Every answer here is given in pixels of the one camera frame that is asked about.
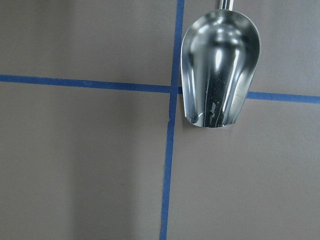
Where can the shiny metal scoop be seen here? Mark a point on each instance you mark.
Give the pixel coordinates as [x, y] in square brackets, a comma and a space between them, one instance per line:
[218, 59]

